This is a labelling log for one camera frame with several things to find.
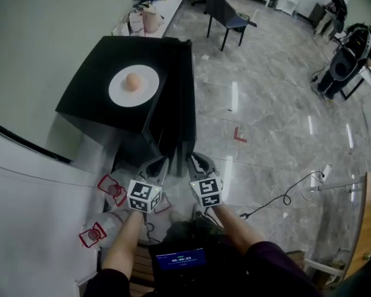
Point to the black fridge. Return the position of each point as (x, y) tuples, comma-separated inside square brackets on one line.
[(99, 73)]

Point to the person's camouflage trousers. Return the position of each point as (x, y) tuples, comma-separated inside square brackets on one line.
[(185, 232)]

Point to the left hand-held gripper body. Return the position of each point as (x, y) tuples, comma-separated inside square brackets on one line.
[(142, 195)]

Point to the black device with blue screen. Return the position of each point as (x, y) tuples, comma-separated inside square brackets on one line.
[(180, 263)]

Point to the red floor tape mark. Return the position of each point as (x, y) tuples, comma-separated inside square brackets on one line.
[(239, 138)]

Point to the brown egg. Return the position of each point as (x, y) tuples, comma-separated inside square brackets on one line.
[(132, 81)]

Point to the white panel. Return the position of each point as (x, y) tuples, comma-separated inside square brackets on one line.
[(34, 221)]

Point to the black metal frame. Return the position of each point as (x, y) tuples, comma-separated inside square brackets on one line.
[(352, 95)]

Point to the pink bag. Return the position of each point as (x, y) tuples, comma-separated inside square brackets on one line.
[(151, 22)]

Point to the white table frame bar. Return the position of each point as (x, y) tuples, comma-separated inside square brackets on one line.
[(340, 184)]

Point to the person's dark top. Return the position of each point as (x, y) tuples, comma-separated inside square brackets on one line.
[(266, 274)]

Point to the grey chair with blue seat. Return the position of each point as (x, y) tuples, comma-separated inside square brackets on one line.
[(224, 9)]

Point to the white paper scrap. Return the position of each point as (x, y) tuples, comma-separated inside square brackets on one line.
[(204, 56)]

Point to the person's right forearm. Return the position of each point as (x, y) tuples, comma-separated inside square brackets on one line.
[(238, 227)]

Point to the white plastic bag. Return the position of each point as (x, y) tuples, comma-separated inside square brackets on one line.
[(135, 23)]

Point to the wooden table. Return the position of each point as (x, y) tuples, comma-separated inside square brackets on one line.
[(369, 224)]

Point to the wooden slatted stool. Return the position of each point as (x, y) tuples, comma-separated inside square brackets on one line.
[(140, 268)]

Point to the long white bench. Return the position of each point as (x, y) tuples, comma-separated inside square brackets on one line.
[(173, 8)]

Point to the white power strip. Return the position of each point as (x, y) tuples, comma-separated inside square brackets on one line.
[(326, 172)]

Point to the person's left forearm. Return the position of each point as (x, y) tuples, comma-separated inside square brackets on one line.
[(125, 246)]

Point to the white plate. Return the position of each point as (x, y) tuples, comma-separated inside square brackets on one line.
[(142, 94)]

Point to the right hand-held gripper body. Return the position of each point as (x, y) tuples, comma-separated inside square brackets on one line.
[(207, 192)]

